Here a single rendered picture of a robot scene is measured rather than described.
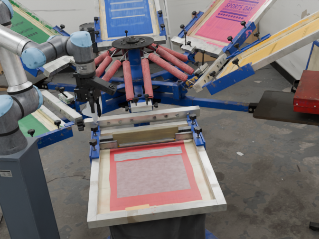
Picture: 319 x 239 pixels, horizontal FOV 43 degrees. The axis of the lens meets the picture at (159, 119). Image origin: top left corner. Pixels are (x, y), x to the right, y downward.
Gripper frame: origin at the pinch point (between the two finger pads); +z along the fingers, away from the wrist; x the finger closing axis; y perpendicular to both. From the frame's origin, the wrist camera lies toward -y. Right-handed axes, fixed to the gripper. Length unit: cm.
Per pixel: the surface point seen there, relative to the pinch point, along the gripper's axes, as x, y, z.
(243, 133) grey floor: -234, -53, 136
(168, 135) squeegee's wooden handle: -48, -18, 35
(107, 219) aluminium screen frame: 18.9, -4.7, 37.4
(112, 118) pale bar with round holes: -61, 18, 32
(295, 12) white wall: -372, -109, 46
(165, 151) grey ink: -40, -17, 40
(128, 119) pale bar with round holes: -63, 9, 33
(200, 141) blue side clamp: -45, -35, 36
